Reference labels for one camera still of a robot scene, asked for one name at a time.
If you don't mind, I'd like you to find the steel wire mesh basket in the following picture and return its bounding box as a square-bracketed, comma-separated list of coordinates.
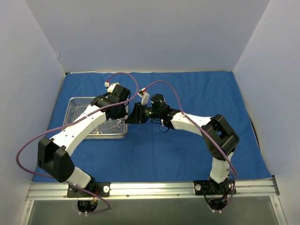
[63, 97, 128, 139]

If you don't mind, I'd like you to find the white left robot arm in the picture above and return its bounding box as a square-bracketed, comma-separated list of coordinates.
[37, 83, 131, 196]

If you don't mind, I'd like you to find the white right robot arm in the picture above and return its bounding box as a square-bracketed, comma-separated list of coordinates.
[125, 89, 240, 194]

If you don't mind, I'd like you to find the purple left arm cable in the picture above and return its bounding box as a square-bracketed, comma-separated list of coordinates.
[15, 72, 138, 215]

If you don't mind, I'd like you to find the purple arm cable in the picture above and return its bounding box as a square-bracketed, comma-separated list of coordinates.
[15, 72, 138, 215]
[139, 80, 239, 211]

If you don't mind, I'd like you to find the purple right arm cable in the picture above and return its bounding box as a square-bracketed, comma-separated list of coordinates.
[139, 80, 239, 211]

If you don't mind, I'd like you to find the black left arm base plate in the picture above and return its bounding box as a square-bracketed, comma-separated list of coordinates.
[67, 182, 110, 198]

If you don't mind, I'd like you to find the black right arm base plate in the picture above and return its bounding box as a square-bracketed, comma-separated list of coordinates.
[193, 179, 236, 195]

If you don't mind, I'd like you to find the aluminium front rail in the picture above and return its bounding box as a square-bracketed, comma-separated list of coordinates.
[26, 178, 279, 201]

